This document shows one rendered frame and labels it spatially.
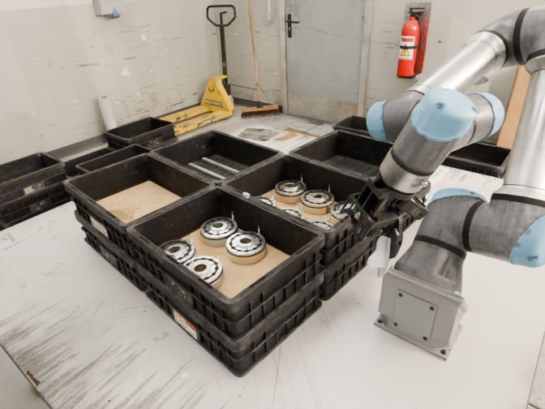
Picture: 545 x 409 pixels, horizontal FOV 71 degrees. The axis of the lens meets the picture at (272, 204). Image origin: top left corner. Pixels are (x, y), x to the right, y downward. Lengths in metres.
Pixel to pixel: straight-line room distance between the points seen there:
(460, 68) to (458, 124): 0.32
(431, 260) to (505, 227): 0.15
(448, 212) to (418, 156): 0.35
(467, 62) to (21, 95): 3.79
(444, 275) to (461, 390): 0.23
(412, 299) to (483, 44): 0.56
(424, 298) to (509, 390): 0.24
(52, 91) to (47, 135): 0.41
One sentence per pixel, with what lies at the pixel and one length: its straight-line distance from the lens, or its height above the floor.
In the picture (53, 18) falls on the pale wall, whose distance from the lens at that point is 4.29.
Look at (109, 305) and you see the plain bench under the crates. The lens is 1.16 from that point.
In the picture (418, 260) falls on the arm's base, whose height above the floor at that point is 0.90.
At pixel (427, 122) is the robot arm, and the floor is 1.27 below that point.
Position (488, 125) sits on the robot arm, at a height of 1.24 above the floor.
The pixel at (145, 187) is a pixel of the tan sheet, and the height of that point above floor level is 0.83.
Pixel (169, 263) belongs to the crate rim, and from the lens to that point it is 0.86.
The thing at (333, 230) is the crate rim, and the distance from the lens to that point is 0.91.
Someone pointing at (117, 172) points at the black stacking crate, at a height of 0.90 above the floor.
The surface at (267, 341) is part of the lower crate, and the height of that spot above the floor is 0.74.
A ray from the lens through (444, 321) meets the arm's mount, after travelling 0.92.
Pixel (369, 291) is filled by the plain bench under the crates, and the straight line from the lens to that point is 1.10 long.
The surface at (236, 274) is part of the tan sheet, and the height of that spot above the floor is 0.83.
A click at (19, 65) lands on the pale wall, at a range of 4.17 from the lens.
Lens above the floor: 1.44
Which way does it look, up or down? 30 degrees down
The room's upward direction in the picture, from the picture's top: 3 degrees counter-clockwise
